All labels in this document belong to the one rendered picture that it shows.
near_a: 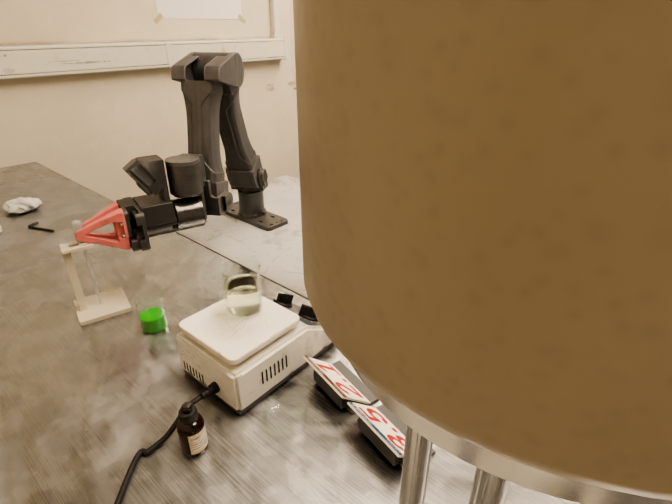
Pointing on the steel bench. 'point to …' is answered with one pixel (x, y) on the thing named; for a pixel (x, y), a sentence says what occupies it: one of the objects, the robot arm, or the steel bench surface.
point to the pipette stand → (89, 309)
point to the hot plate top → (238, 330)
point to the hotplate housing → (256, 390)
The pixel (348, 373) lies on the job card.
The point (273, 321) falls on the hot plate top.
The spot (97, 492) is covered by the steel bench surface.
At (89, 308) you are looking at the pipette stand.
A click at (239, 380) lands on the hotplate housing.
